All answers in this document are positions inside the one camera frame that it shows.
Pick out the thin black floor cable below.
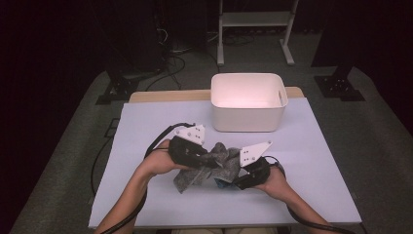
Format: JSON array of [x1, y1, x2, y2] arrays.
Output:
[[90, 136, 115, 198]]

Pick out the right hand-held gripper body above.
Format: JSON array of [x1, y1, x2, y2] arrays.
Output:
[[238, 139, 272, 191]]

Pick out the person's left hand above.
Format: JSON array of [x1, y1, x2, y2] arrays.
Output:
[[141, 138, 188, 178]]

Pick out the black floor cables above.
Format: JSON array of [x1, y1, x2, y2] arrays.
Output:
[[145, 27, 188, 93]]

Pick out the black stand base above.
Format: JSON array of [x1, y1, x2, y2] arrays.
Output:
[[313, 64, 366, 102], [95, 69, 141, 105]]

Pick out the white plastic bin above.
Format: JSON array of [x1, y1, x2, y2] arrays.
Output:
[[209, 72, 289, 134]]

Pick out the white metal stand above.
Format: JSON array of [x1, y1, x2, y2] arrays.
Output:
[[216, 0, 300, 67]]

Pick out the person's right hand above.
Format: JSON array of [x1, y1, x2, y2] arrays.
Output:
[[254, 165, 290, 198]]

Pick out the right hand-held gripper black cable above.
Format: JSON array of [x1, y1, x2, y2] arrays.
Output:
[[264, 155, 366, 234]]

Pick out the white table mat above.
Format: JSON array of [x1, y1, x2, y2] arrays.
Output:
[[88, 97, 362, 229]]

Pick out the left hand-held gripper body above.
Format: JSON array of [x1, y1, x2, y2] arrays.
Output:
[[168, 124, 209, 169]]

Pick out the hand-held gripper black cable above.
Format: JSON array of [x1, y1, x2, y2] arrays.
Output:
[[264, 155, 366, 234], [100, 122, 197, 234]]

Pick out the blue toy car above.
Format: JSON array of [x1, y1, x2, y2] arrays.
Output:
[[213, 176, 239, 190]]

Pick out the wooden table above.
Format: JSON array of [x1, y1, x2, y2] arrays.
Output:
[[129, 86, 306, 104]]

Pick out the left hand-held gripper black cable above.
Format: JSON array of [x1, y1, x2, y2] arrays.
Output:
[[100, 122, 197, 234]]

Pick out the grey fuzzy cloth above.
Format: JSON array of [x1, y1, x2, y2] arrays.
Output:
[[172, 141, 244, 195]]

